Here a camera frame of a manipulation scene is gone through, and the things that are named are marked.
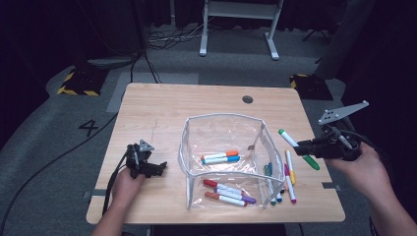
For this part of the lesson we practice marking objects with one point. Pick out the black marker pen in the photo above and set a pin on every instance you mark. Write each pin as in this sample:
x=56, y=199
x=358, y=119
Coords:
x=282, y=191

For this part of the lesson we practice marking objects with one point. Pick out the person's right hand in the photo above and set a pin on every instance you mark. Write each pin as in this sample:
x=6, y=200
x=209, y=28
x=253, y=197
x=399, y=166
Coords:
x=367, y=173

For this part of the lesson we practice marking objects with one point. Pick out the white metal desk frame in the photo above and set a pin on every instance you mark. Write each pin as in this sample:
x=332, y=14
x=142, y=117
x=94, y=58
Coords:
x=203, y=39

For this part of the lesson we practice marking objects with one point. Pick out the grey stand base plate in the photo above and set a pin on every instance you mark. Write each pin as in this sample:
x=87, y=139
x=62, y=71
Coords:
x=111, y=62

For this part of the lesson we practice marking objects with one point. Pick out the black yellow-striped stand base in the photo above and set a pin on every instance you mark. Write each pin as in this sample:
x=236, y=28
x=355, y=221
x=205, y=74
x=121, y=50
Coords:
x=83, y=82
x=311, y=88

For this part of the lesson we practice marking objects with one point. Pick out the person's left hand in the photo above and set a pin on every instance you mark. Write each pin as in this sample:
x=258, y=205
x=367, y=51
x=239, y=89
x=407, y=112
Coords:
x=124, y=188

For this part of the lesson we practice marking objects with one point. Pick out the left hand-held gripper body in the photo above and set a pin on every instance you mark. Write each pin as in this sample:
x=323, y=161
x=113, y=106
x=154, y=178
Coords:
x=139, y=159

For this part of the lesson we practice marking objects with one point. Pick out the light green marker pen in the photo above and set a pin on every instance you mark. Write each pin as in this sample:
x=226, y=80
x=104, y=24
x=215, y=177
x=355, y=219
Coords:
x=311, y=163

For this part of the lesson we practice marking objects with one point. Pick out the light blue marker pen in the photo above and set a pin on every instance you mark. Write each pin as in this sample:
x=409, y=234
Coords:
x=233, y=158

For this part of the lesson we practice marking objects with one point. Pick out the pink marker pen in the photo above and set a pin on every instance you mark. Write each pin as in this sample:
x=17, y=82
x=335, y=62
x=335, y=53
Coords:
x=285, y=186

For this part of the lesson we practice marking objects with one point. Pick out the dark blue marker pen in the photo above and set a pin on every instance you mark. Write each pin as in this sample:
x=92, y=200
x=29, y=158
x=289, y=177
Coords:
x=279, y=199

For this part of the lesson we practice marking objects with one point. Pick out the clear plastic bag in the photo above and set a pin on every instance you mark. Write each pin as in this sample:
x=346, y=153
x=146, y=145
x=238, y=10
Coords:
x=223, y=137

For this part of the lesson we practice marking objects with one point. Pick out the magenta marker pen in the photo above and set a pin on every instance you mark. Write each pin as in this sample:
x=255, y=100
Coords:
x=292, y=199

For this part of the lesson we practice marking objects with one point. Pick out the yellow marker pen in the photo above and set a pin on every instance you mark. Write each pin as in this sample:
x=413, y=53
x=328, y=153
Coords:
x=292, y=179

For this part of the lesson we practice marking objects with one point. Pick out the brown marker pen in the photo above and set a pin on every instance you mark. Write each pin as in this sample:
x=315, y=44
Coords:
x=211, y=195

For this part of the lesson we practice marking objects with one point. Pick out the orange marker pen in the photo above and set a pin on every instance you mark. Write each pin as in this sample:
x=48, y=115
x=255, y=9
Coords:
x=232, y=153

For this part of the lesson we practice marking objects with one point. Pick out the dark grey stand column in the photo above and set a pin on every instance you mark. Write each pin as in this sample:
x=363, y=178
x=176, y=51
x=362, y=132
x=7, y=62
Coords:
x=341, y=42

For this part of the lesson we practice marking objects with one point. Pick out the grey tape strip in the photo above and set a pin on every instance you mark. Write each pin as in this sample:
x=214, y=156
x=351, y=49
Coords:
x=329, y=186
x=98, y=192

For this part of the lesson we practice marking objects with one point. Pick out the dark green marker pen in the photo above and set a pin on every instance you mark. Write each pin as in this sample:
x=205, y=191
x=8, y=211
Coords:
x=273, y=202

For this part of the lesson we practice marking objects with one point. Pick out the purple marker pen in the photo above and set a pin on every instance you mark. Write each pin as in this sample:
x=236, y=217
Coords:
x=250, y=199

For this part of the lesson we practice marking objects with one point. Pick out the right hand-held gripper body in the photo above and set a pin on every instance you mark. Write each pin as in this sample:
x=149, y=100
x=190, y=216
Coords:
x=334, y=149

